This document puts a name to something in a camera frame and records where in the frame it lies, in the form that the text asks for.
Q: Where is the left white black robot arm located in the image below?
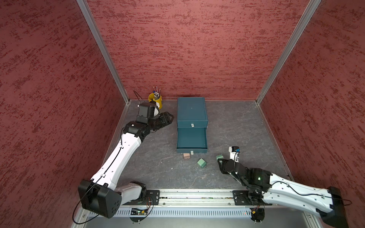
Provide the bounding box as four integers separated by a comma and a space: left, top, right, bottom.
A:
78, 112, 174, 218

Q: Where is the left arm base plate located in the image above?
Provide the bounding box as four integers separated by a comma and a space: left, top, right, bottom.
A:
124, 190, 160, 206

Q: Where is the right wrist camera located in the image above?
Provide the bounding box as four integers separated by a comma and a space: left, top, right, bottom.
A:
229, 146, 240, 162

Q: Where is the teal drawer cabinet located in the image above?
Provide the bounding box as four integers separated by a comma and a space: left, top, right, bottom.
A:
177, 97, 208, 154

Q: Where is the green plug large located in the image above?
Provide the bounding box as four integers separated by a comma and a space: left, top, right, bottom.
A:
197, 158, 207, 168

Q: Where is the yellow pen cup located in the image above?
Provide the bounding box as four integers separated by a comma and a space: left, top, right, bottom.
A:
148, 92, 163, 109

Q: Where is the pink plug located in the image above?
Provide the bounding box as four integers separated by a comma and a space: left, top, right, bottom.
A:
183, 153, 191, 160

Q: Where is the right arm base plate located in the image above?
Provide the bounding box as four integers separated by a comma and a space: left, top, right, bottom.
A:
232, 190, 271, 206

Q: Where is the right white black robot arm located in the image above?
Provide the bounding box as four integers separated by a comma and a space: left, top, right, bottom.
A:
217, 159, 348, 228

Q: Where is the aluminium front rail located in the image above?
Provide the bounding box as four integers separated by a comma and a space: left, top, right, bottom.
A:
82, 188, 313, 208

